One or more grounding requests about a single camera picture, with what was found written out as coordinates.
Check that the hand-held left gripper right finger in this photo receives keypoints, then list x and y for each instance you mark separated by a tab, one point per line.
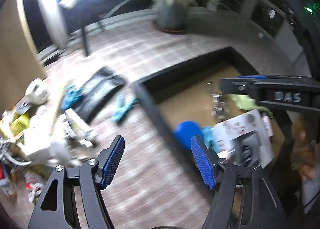
202	162

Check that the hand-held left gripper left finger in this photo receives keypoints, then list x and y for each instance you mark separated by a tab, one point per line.
113	162

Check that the blue round object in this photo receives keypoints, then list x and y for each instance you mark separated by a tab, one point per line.
187	133

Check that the black pouch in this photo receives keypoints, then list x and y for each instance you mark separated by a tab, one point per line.
100	91

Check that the pink bottle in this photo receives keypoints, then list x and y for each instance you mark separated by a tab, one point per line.
266	126

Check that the white power adapter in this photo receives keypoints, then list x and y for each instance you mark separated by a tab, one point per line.
36	91

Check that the white post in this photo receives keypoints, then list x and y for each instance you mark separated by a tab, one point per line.
52	18

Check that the white blue cream tube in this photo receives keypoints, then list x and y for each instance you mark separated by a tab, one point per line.
78	126

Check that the grey floral printed box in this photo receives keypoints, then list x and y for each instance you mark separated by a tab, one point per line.
246	141

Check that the black storage box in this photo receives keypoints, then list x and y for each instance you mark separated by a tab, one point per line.
180	88

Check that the white plastic bag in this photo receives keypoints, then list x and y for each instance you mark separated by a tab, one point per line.
40	143

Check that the wooden board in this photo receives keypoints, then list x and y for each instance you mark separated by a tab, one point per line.
17	56

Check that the metal binder clips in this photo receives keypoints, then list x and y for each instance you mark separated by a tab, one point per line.
220	105

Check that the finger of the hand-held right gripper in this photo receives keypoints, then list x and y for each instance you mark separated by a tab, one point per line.
235	86
255	77

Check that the grey potted plant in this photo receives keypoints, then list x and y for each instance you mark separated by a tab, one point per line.
172	11

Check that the person's right hand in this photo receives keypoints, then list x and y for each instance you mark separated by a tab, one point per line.
303	148

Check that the green cloth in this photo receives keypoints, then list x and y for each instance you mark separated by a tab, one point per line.
243	101

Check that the blue clip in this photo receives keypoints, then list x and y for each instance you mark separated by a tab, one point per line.
123	107
71	96

